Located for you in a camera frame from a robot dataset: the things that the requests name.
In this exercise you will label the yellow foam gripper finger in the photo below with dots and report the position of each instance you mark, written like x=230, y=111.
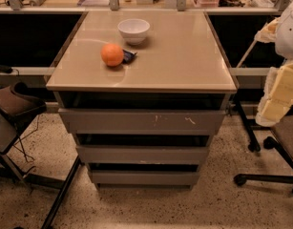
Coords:
x=277, y=97

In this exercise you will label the grey top drawer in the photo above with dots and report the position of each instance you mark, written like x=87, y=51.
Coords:
x=139, y=122

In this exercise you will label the grey drawer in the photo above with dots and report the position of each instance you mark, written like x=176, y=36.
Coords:
x=130, y=178
x=139, y=122
x=142, y=155

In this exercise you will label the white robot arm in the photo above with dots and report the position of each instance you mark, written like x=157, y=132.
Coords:
x=280, y=31

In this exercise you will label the grey drawer cabinet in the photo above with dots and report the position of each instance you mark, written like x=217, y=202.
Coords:
x=178, y=67

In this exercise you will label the grey bottom drawer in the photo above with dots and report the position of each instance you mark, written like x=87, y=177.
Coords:
x=130, y=178

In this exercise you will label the grey middle drawer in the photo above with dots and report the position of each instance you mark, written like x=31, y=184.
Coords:
x=142, y=155

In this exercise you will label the black office chair right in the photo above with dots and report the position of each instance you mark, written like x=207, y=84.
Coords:
x=281, y=140

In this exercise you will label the dark blue snack packet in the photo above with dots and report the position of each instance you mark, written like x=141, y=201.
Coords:
x=128, y=56

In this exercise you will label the white ceramic bowl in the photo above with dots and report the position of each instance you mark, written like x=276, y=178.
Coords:
x=133, y=31

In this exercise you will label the orange fruit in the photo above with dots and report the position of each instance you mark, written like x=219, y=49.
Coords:
x=112, y=55

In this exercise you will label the black tripod leg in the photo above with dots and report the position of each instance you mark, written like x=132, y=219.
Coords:
x=47, y=224

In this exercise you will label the brown office chair left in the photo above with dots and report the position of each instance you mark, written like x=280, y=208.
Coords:
x=17, y=111

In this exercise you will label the black device on ledge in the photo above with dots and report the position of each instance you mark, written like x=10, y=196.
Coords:
x=5, y=69

